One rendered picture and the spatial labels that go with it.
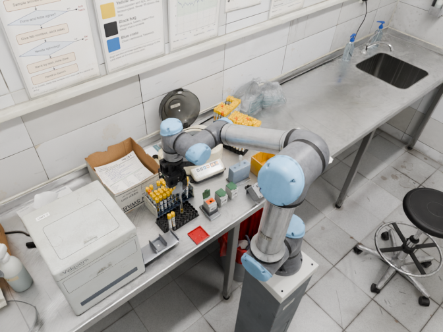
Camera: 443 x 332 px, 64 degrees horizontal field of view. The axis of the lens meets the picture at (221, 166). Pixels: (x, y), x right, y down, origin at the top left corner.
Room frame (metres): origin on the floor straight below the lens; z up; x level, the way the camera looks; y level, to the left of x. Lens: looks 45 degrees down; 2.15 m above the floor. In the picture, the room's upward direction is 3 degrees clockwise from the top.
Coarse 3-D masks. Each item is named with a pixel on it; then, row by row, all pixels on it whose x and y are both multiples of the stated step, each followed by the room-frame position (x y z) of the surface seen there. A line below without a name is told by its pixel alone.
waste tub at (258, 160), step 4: (260, 152) 1.30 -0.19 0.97; (252, 156) 1.26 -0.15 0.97; (256, 156) 1.28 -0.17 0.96; (260, 156) 1.30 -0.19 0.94; (264, 156) 1.32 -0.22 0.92; (268, 156) 1.34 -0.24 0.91; (272, 156) 1.32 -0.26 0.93; (252, 160) 1.25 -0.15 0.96; (256, 160) 1.23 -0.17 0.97; (260, 160) 1.30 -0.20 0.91; (264, 160) 1.32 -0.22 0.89; (252, 164) 1.24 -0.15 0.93; (256, 164) 1.22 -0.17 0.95; (260, 164) 1.21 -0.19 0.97; (252, 168) 1.24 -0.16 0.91; (256, 168) 1.22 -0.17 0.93; (260, 168) 1.20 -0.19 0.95; (252, 172) 1.24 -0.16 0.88; (256, 172) 1.22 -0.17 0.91; (256, 176) 1.22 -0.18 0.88
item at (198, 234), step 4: (196, 228) 0.88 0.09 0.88; (200, 228) 0.89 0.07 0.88; (192, 232) 0.87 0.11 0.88; (196, 232) 0.87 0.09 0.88; (200, 232) 0.87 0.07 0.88; (204, 232) 0.87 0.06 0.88; (192, 236) 0.84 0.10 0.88; (196, 236) 0.84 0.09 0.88; (200, 236) 0.85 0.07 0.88; (204, 236) 0.85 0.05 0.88; (208, 236) 0.85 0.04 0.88; (196, 240) 0.83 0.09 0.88; (200, 240) 0.82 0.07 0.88; (196, 244) 0.81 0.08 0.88
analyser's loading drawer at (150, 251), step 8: (168, 232) 0.83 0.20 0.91; (152, 240) 0.78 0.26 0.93; (160, 240) 0.79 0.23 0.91; (168, 240) 0.79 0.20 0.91; (176, 240) 0.79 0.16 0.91; (144, 248) 0.75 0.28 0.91; (152, 248) 0.75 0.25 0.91; (160, 248) 0.75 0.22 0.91; (168, 248) 0.76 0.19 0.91; (144, 256) 0.72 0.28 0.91; (152, 256) 0.72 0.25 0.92
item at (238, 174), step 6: (246, 162) 1.21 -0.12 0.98; (234, 168) 1.17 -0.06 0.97; (240, 168) 1.17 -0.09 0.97; (246, 168) 1.19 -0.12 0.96; (228, 174) 1.17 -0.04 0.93; (234, 174) 1.14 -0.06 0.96; (240, 174) 1.17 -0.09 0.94; (246, 174) 1.19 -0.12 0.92; (228, 180) 1.17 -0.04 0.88; (234, 180) 1.15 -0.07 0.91; (240, 180) 1.17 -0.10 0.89; (246, 180) 1.18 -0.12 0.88
